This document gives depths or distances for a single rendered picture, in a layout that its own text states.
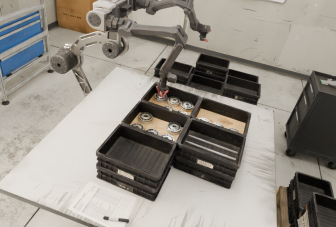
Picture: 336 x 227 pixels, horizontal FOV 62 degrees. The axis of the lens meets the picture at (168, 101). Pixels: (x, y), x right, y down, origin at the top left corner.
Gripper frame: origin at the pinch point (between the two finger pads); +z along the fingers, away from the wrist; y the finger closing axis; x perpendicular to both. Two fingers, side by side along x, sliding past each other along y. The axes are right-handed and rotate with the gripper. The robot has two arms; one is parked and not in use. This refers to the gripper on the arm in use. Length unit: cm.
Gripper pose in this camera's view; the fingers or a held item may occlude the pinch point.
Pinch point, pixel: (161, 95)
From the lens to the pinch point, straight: 225.9
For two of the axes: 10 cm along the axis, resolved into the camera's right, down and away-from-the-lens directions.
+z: -1.4, 8.0, 5.8
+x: -8.7, 1.8, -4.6
